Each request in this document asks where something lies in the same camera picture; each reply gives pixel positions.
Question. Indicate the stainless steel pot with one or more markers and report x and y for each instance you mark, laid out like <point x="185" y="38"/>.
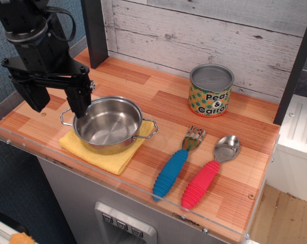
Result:
<point x="111" y="125"/>

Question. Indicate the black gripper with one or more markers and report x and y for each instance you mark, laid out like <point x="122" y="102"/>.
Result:
<point x="44" y="61"/>

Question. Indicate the blue handled fork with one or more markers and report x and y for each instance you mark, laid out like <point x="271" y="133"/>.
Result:
<point x="168" y="175"/>

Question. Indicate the orange object bottom left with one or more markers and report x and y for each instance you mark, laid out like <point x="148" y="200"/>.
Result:
<point x="21" y="238"/>

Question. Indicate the red handled spoon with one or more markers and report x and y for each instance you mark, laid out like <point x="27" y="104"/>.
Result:
<point x="225" y="150"/>

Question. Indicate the white side cabinet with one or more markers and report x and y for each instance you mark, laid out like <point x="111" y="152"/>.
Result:
<point x="287" y="170"/>

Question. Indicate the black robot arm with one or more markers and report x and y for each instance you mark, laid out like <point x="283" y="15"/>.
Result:
<point x="34" y="17"/>

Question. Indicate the silver button panel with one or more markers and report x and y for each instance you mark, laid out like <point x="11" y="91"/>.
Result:
<point x="118" y="227"/>

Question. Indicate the grey toy kitchen cabinet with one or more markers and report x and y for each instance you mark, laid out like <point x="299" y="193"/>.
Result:
<point x="77" y="193"/>

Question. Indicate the peas and carrots can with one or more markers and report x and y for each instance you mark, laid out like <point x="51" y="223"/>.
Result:
<point x="210" y="89"/>

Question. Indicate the dark right upright post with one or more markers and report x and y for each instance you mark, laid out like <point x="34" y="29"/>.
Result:
<point x="292" y="81"/>

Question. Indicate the dark upright post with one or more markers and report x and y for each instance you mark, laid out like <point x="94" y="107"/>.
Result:
<point x="292" y="81"/>
<point x="95" y="31"/>

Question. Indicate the yellow folded cloth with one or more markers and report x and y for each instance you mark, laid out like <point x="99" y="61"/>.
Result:
<point x="114" y="163"/>

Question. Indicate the dark left upright post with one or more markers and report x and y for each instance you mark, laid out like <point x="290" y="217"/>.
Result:
<point x="95" y="31"/>

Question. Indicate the clear acrylic guard rail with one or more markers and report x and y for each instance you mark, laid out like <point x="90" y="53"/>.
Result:
<point x="226" y="210"/>

